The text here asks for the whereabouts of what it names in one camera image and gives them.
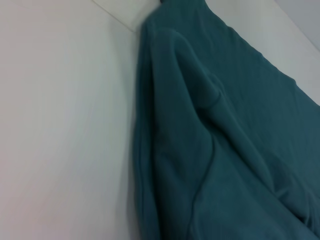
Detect teal t-shirt with pink print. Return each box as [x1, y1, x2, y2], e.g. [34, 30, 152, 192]
[133, 0, 320, 240]

